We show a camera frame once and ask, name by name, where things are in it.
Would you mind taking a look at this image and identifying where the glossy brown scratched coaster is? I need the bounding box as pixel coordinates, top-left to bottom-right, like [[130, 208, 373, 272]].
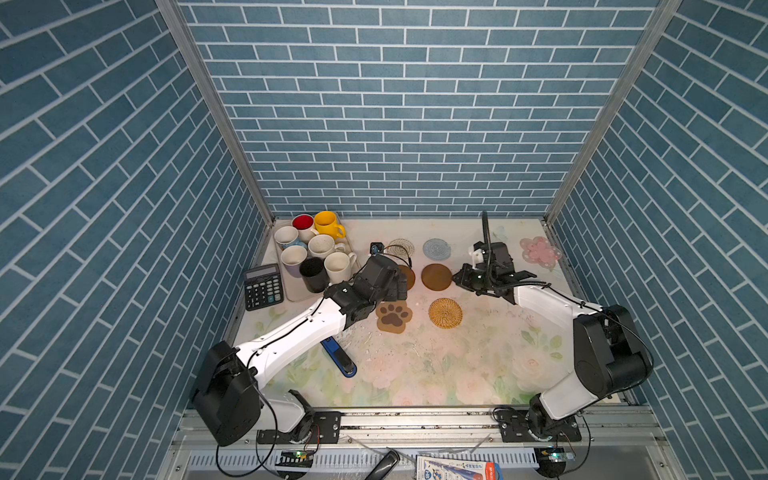
[[399, 265, 416, 291]]

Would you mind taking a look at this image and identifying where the cork paw coaster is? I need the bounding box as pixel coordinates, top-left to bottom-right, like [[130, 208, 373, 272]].
[[375, 301, 413, 334]]

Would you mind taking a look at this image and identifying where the pink flower coaster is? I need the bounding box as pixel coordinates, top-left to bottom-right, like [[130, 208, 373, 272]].
[[519, 236, 562, 270]]

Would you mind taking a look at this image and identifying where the dark brown wooden coaster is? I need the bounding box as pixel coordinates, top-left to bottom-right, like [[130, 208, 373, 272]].
[[421, 263, 453, 291]]

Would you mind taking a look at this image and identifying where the light blue woven coaster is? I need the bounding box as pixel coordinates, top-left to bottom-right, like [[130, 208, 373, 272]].
[[422, 238, 452, 261]]

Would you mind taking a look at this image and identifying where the rattan round coaster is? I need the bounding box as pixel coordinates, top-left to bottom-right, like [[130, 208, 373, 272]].
[[428, 298, 463, 329]]

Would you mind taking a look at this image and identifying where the yellow mug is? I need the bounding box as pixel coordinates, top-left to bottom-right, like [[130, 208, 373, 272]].
[[314, 211, 346, 240]]

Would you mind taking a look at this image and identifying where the beige tray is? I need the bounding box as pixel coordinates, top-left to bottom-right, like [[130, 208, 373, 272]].
[[270, 219, 362, 302]]

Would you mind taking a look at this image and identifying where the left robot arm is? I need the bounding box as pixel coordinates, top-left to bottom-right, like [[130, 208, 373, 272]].
[[190, 255, 407, 447]]

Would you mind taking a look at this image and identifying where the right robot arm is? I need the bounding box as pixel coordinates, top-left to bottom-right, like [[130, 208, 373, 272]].
[[453, 241, 654, 425]]

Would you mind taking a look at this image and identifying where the black mug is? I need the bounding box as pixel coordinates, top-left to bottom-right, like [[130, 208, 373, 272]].
[[299, 257, 330, 293]]

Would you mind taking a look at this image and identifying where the white mug lavender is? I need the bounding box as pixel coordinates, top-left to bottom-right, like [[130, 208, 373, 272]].
[[280, 245, 308, 278]]

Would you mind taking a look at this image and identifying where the red interior mug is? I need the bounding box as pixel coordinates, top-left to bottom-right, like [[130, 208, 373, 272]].
[[291, 214, 317, 244]]

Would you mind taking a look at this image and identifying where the black calculator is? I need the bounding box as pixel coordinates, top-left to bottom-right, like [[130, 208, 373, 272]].
[[243, 264, 285, 311]]

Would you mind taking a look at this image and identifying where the right circuit board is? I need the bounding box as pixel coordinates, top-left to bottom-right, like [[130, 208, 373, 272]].
[[536, 448, 574, 466]]

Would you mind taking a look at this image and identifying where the circuit board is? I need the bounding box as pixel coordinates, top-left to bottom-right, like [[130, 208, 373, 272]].
[[275, 450, 315, 470], [536, 448, 574, 466]]

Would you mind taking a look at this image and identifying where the printed packet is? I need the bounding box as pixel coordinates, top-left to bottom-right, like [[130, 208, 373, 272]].
[[416, 456, 503, 480]]

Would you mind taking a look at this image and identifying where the left circuit board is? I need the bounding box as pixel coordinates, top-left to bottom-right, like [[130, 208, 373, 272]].
[[275, 450, 315, 470]]

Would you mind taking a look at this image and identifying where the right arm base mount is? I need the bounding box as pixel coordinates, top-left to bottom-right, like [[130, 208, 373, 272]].
[[491, 406, 582, 443]]

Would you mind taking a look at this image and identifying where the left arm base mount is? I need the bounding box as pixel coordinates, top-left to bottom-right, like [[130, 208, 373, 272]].
[[255, 390, 342, 445]]

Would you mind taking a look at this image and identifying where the black remote handle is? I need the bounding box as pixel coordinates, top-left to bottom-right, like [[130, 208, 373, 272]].
[[365, 450, 401, 480]]

